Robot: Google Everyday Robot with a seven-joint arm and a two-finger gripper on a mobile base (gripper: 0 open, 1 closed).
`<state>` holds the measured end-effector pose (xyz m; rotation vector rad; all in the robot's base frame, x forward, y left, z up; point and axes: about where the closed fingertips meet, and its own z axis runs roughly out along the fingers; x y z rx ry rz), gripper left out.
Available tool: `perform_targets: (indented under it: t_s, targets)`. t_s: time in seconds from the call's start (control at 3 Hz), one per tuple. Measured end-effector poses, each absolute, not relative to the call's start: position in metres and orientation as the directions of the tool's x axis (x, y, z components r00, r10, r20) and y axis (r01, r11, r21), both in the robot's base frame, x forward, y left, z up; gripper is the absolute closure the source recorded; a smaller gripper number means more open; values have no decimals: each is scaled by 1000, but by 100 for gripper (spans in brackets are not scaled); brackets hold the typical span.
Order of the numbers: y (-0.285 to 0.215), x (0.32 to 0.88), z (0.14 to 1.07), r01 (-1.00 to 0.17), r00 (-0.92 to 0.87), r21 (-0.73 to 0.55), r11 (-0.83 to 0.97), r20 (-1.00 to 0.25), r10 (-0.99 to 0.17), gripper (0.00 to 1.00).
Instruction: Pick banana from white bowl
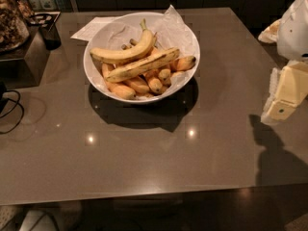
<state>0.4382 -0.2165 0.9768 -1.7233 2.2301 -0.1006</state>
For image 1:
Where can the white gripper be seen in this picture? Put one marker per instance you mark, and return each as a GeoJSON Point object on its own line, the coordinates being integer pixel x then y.
{"type": "Point", "coordinates": [295, 33]}

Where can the large curved yellow banana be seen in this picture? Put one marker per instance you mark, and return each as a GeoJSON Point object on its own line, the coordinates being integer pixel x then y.
{"type": "Point", "coordinates": [125, 56]}

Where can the small banana right side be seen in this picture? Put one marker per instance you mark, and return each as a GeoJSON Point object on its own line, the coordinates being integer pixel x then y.
{"type": "Point", "coordinates": [183, 64]}

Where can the small banana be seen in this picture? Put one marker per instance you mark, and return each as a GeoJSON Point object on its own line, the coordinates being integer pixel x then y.
{"type": "Point", "coordinates": [153, 81]}
{"type": "Point", "coordinates": [138, 85]}
{"type": "Point", "coordinates": [183, 64]}
{"type": "Point", "coordinates": [119, 89]}

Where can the long spotted yellow banana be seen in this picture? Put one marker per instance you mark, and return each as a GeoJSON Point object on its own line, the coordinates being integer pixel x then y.
{"type": "Point", "coordinates": [141, 66]}

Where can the small banana centre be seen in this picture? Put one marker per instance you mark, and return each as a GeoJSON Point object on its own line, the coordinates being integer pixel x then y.
{"type": "Point", "coordinates": [153, 81]}

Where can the small banana front middle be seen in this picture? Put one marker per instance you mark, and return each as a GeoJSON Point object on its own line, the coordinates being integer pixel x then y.
{"type": "Point", "coordinates": [138, 85]}

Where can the white paper bowl liner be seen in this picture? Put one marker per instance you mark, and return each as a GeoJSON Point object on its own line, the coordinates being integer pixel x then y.
{"type": "Point", "coordinates": [173, 29]}

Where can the small banana front left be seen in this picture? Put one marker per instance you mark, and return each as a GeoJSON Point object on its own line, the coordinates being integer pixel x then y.
{"type": "Point", "coordinates": [119, 89]}

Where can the white ceramic bowl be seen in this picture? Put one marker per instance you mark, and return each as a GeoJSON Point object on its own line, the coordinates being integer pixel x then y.
{"type": "Point", "coordinates": [106, 36]}

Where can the white paper sheet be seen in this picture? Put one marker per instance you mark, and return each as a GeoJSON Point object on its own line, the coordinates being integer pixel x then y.
{"type": "Point", "coordinates": [97, 26]}

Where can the dark box stand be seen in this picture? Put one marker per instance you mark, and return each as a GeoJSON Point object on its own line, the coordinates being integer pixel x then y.
{"type": "Point", "coordinates": [24, 66]}

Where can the glass jar with snacks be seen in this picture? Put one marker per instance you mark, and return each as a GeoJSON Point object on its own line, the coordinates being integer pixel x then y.
{"type": "Point", "coordinates": [13, 28]}

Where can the white object under table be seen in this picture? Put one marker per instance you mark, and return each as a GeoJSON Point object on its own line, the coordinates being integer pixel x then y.
{"type": "Point", "coordinates": [37, 220]}

